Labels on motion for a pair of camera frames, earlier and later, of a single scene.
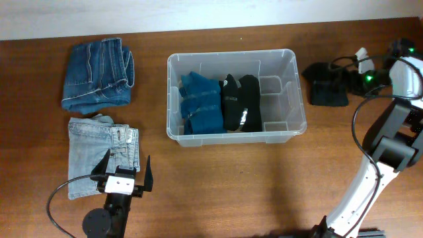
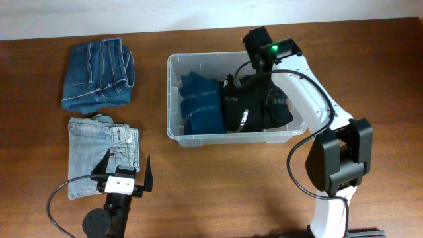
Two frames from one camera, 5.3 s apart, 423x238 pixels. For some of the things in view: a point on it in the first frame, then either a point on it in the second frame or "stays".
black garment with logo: x=241 y=104 stays
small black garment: x=327 y=86 to x=276 y=108
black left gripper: x=148 y=181 stays
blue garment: x=201 y=105 stays
